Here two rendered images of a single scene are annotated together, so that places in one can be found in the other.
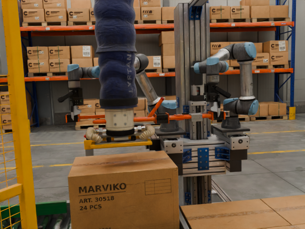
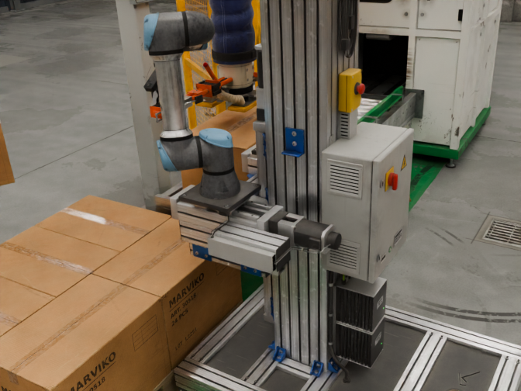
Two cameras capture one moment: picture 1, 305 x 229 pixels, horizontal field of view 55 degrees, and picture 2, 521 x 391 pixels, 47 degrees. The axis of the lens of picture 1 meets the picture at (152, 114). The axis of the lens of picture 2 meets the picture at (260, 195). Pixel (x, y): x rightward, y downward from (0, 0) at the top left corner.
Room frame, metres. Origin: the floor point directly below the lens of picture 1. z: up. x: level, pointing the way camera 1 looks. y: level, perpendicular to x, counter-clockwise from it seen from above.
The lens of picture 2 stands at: (3.69, -2.12, 2.00)
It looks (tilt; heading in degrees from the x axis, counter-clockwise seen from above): 26 degrees down; 129
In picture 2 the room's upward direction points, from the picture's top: 3 degrees counter-clockwise
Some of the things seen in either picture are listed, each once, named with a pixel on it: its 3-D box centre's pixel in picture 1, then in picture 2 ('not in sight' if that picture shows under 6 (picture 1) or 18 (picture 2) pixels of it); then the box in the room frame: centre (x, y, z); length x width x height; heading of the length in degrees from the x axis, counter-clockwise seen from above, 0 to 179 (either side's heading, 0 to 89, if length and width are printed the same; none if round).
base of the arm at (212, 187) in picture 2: (230, 121); (219, 178); (2.31, -0.62, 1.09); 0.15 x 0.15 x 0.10
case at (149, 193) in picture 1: (124, 193); (243, 158); (1.75, 0.19, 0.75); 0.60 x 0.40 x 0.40; 99
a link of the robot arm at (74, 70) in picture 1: (74, 72); not in sight; (1.95, 0.51, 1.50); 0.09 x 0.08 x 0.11; 127
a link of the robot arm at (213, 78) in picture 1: (213, 79); not in sight; (1.82, -0.38, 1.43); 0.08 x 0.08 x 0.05
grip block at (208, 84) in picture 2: (161, 118); (208, 88); (1.77, -0.05, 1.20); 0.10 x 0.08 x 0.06; 8
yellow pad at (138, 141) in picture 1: (121, 141); (221, 92); (1.64, 0.18, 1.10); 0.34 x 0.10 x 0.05; 98
